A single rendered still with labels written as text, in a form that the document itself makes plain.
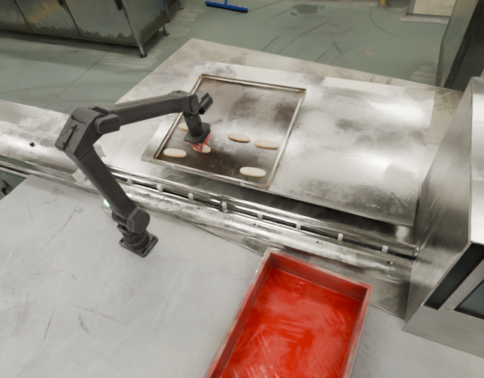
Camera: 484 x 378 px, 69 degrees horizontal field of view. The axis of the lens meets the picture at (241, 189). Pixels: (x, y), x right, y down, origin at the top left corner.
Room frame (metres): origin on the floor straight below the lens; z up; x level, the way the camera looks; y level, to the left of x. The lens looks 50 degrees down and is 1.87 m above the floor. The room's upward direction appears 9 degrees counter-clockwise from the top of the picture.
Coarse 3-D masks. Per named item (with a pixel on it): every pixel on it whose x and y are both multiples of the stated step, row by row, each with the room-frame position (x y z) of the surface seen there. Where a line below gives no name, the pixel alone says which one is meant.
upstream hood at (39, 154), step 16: (0, 128) 1.38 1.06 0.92; (16, 128) 1.36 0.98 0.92; (32, 128) 1.34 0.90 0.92; (0, 144) 1.27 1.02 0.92; (16, 144) 1.25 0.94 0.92; (32, 144) 1.22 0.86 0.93; (48, 144) 1.21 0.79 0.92; (96, 144) 1.16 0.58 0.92; (16, 160) 1.16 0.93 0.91; (32, 160) 1.12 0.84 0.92; (48, 160) 1.11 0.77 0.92; (64, 160) 1.09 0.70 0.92; (64, 176) 1.03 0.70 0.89; (80, 176) 1.02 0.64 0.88
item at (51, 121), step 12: (0, 108) 1.72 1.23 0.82; (12, 108) 1.70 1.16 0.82; (24, 108) 1.68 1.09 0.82; (36, 108) 1.66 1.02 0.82; (0, 120) 1.61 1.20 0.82; (12, 120) 1.59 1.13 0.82; (24, 120) 1.57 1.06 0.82; (36, 120) 1.55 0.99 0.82; (48, 120) 1.54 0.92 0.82; (60, 120) 1.52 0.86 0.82; (48, 132) 1.44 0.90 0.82; (60, 132) 1.42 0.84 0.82; (0, 168) 1.23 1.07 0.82; (0, 180) 1.31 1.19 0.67; (12, 180) 1.24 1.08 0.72; (0, 192) 1.37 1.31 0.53
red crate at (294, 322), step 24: (264, 288) 0.46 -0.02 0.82; (288, 288) 0.45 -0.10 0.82; (312, 288) 0.43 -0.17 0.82; (264, 312) 0.38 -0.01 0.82; (288, 312) 0.37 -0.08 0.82; (312, 312) 0.36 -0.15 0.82; (336, 312) 0.35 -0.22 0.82; (240, 336) 0.33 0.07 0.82; (264, 336) 0.31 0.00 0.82; (288, 336) 0.30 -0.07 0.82; (312, 336) 0.29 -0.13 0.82; (336, 336) 0.28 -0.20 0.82; (240, 360) 0.26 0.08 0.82; (264, 360) 0.25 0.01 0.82; (288, 360) 0.24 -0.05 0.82; (312, 360) 0.23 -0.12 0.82; (336, 360) 0.22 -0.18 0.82
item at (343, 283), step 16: (272, 256) 0.52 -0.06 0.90; (288, 256) 0.50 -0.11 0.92; (256, 272) 0.47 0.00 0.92; (288, 272) 0.49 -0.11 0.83; (304, 272) 0.46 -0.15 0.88; (320, 272) 0.44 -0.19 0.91; (336, 272) 0.43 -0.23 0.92; (256, 288) 0.43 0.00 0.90; (336, 288) 0.41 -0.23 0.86; (352, 288) 0.39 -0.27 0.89; (368, 288) 0.37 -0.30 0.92; (240, 304) 0.38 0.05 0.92; (368, 304) 0.32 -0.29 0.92; (240, 320) 0.34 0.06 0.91; (224, 336) 0.30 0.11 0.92; (352, 336) 0.26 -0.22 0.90; (224, 352) 0.26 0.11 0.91; (352, 352) 0.21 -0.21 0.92; (208, 368) 0.23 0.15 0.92; (352, 368) 0.18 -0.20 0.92
